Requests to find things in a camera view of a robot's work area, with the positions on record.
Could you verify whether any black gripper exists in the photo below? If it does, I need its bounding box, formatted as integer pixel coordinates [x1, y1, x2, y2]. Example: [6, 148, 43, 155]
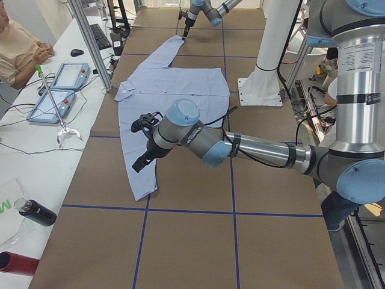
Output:
[132, 132, 171, 173]
[182, 11, 196, 40]

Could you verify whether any blue striped button shirt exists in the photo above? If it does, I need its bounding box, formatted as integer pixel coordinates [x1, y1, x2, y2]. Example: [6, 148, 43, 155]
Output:
[115, 35, 230, 200]

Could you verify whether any black monitor stand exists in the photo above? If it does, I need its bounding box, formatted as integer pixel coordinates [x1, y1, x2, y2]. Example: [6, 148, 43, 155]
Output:
[106, 0, 132, 39]

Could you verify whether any reacher grabber stick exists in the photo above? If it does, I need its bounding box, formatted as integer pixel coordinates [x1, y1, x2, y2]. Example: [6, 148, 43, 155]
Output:
[35, 64, 84, 148]

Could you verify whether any black keyboard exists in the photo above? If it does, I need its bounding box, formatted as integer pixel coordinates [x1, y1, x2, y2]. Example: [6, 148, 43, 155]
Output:
[90, 24, 111, 50]

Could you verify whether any lower blue teach pendant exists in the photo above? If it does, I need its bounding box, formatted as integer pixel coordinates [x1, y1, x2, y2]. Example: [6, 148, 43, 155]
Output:
[26, 89, 76, 124]

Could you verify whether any blue teach pendant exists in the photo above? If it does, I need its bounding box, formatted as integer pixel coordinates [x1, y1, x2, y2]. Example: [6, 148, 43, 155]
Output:
[51, 63, 90, 92]
[26, 89, 76, 124]

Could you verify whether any upper blue teach pendant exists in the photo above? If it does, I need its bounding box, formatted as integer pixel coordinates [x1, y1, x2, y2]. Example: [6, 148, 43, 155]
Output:
[51, 63, 90, 92]

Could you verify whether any black computer mouse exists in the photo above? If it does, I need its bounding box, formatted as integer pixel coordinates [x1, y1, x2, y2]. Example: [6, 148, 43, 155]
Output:
[70, 49, 84, 57]

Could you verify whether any black water bottle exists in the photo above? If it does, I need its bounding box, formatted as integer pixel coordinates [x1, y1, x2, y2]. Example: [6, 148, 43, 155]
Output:
[14, 197, 57, 226]

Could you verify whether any clear plastic holder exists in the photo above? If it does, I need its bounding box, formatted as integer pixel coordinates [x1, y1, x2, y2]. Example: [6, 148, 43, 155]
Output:
[1, 179, 39, 249]

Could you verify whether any seated person beige shirt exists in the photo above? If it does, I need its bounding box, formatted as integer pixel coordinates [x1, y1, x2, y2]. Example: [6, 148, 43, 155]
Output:
[1, 2, 55, 89]

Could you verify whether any red cylinder bottle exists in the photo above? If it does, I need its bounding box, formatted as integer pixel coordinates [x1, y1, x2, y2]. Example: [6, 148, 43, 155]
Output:
[1, 251, 40, 276]

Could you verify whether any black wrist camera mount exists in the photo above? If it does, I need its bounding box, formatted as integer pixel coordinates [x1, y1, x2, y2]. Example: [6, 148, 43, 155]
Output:
[131, 111, 163, 138]
[178, 10, 188, 20]

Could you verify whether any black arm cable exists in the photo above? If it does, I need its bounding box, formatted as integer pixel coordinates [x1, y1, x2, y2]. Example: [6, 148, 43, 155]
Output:
[203, 105, 336, 169]

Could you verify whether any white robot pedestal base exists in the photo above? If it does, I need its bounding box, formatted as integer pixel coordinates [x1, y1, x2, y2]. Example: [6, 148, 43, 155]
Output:
[238, 0, 301, 107]

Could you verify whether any grey aluminium frame post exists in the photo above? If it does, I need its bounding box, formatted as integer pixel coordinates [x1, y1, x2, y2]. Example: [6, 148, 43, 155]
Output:
[68, 0, 112, 92]

